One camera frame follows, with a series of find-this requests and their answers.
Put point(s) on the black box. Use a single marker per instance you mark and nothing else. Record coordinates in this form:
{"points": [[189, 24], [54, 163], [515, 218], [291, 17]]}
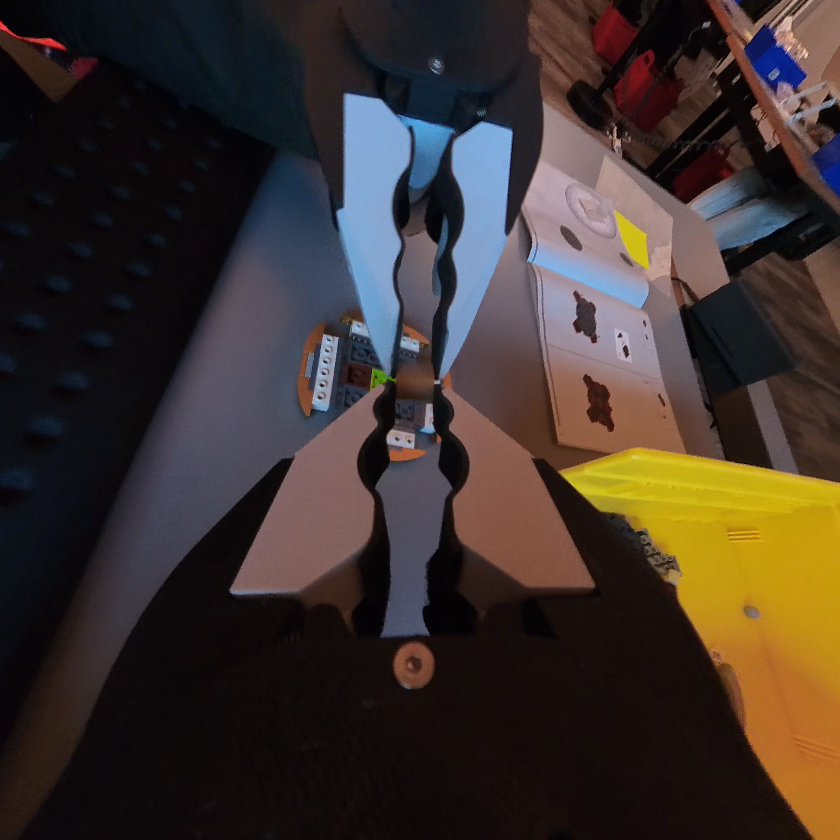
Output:
{"points": [[738, 334]]}

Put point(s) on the brick model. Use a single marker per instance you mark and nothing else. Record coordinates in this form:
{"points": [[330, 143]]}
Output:
{"points": [[341, 377]]}

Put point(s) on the grey desk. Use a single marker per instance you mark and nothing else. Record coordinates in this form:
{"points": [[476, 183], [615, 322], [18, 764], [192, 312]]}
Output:
{"points": [[229, 394]]}

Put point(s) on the black studded mat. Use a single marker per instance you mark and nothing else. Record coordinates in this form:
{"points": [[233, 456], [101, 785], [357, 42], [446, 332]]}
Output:
{"points": [[98, 262]]}

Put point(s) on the person's dark jacket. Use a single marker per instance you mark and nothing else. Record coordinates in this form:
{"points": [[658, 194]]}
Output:
{"points": [[197, 59]]}

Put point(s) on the open instruction booklet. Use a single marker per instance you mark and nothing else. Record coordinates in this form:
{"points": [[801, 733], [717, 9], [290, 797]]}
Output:
{"points": [[590, 367]]}

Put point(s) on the black round stand base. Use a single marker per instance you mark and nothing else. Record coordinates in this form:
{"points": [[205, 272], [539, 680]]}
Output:
{"points": [[587, 102]]}

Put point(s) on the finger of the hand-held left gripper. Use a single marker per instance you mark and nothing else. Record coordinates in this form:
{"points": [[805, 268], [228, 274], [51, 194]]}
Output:
{"points": [[482, 216], [367, 210]]}

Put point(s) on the pile of loose dark bricks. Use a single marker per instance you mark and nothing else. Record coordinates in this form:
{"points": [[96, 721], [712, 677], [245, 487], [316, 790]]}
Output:
{"points": [[646, 548]]}

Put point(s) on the white paper sheet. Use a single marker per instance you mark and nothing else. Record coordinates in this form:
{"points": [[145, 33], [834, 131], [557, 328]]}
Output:
{"points": [[646, 197]]}

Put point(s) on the wooden shelf board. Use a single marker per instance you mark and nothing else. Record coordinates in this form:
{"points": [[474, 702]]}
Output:
{"points": [[781, 124]]}

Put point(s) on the red bin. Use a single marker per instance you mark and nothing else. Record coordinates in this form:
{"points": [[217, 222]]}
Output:
{"points": [[613, 33], [702, 172], [646, 88]]}

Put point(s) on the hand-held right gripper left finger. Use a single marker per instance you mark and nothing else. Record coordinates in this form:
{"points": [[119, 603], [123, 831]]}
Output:
{"points": [[315, 512]]}

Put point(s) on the yellow sticky note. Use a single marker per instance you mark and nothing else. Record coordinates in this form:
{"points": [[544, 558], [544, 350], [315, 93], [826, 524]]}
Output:
{"points": [[631, 237]]}

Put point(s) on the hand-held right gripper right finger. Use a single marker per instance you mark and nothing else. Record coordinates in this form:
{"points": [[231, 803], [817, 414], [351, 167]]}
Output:
{"points": [[512, 518]]}

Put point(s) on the yellow plastic bin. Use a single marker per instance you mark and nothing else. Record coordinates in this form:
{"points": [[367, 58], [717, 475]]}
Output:
{"points": [[768, 590]]}

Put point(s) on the blue bin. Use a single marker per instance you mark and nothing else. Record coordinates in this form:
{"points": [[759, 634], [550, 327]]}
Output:
{"points": [[774, 59], [829, 164]]}

